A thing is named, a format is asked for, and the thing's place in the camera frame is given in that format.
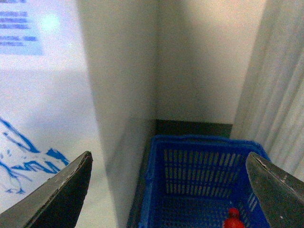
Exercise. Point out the white blue chest freezer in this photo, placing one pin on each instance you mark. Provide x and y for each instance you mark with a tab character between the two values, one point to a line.
76	76

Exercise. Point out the red capped drink bottle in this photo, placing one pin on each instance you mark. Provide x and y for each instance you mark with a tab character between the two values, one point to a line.
233	220

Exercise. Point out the white curtain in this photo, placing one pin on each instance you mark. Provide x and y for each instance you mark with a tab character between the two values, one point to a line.
271	106

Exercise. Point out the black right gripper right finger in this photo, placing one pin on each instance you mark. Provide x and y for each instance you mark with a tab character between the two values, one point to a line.
280	195

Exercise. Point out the blue plastic crate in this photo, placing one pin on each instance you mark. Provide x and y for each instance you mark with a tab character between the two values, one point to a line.
193	180

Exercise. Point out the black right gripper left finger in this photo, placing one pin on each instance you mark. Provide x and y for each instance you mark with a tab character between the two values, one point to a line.
55	204

